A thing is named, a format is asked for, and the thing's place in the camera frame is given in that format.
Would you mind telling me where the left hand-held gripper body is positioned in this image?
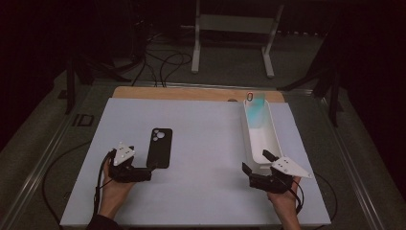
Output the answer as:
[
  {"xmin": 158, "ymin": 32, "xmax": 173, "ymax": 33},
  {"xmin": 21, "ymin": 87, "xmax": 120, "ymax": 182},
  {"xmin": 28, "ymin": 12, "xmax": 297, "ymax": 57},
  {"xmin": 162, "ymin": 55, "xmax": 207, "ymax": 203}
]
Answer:
[{"xmin": 108, "ymin": 142, "xmax": 153, "ymax": 184}]

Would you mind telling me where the person's left hand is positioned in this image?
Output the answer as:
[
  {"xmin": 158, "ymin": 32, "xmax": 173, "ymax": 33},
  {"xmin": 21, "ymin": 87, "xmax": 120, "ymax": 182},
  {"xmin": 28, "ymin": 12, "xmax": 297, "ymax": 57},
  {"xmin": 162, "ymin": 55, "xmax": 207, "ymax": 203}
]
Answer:
[{"xmin": 97, "ymin": 157, "xmax": 136, "ymax": 220}]

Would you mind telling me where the person's right hand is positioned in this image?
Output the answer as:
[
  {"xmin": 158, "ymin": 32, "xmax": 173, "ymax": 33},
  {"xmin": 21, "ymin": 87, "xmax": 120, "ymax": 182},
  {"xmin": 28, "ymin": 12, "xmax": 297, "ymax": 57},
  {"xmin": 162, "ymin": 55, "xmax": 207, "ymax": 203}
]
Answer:
[{"xmin": 267, "ymin": 176, "xmax": 303, "ymax": 230}]

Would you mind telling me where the aluminium frame rail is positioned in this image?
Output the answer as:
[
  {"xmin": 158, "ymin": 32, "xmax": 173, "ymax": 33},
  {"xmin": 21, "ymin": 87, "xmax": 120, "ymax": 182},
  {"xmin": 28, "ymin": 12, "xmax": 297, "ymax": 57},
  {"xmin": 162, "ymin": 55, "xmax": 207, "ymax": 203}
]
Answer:
[
  {"xmin": 314, "ymin": 92, "xmax": 389, "ymax": 230},
  {"xmin": 0, "ymin": 81, "xmax": 97, "ymax": 230}
]

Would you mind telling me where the pink blue gradient phone case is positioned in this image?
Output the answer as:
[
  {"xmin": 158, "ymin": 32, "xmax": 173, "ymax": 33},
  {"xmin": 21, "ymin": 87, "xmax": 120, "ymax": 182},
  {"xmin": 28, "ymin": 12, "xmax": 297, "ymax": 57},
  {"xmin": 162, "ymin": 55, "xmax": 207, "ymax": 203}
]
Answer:
[{"xmin": 245, "ymin": 91, "xmax": 268, "ymax": 129}]

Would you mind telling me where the black rectangular bracket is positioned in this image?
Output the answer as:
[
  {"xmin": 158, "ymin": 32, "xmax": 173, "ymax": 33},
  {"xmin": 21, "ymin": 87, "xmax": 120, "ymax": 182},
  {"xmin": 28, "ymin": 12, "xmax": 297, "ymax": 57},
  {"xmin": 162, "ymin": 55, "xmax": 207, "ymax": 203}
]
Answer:
[{"xmin": 72, "ymin": 113, "xmax": 96, "ymax": 127}]

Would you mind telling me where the white plastic bin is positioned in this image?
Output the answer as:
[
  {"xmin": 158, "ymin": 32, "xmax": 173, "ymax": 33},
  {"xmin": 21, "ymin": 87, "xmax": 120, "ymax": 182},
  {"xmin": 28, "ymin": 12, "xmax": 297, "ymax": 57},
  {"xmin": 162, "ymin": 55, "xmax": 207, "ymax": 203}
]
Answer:
[{"xmin": 242, "ymin": 98, "xmax": 283, "ymax": 175}]

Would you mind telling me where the white metal stand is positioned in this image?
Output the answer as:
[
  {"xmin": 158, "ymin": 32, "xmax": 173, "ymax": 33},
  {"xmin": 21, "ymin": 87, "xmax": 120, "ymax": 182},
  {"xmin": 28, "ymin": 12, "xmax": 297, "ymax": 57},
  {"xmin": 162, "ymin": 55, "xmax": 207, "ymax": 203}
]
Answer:
[{"xmin": 191, "ymin": 0, "xmax": 285, "ymax": 80}]

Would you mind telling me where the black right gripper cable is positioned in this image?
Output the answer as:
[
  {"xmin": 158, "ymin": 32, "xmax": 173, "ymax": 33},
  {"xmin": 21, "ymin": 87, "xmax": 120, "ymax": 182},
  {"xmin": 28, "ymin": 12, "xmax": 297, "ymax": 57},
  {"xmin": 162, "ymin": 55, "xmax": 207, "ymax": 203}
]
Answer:
[{"xmin": 286, "ymin": 173, "xmax": 338, "ymax": 222}]

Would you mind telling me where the black phone case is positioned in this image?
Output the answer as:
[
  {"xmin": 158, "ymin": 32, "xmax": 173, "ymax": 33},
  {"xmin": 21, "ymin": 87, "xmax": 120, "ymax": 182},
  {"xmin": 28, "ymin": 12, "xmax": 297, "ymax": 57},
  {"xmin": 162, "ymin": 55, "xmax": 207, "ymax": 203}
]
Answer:
[{"xmin": 146, "ymin": 127, "xmax": 173, "ymax": 170}]

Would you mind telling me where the black metal stand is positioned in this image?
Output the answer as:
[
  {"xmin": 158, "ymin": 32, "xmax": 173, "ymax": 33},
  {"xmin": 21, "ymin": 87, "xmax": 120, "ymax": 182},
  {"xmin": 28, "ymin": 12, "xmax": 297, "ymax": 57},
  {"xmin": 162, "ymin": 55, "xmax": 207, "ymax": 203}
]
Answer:
[
  {"xmin": 281, "ymin": 60, "xmax": 344, "ymax": 128},
  {"xmin": 64, "ymin": 57, "xmax": 132, "ymax": 115}
]

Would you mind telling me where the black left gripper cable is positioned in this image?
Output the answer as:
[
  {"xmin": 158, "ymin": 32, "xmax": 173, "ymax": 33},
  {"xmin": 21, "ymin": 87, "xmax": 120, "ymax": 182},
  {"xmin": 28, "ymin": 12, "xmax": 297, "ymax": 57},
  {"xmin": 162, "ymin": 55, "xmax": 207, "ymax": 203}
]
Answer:
[{"xmin": 42, "ymin": 142, "xmax": 117, "ymax": 224}]

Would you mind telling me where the black looped floor cable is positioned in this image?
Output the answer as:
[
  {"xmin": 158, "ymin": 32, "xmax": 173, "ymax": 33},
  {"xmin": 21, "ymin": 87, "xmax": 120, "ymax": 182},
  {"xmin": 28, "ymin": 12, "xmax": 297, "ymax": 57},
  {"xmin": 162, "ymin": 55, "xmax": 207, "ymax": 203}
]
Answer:
[{"xmin": 158, "ymin": 52, "xmax": 193, "ymax": 88}]

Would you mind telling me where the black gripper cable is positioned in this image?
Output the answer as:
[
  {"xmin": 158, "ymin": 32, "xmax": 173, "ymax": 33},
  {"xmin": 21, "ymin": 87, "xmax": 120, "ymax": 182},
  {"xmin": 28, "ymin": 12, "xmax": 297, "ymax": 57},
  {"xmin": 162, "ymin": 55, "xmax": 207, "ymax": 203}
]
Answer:
[
  {"xmin": 286, "ymin": 173, "xmax": 338, "ymax": 222},
  {"xmin": 42, "ymin": 142, "xmax": 117, "ymax": 224}
]

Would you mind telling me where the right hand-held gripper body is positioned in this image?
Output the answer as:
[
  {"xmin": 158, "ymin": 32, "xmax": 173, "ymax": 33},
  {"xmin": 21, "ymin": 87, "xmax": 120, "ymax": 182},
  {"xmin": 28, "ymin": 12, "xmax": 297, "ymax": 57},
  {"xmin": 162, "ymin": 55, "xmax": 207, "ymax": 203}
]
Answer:
[{"xmin": 249, "ymin": 156, "xmax": 313, "ymax": 195}]

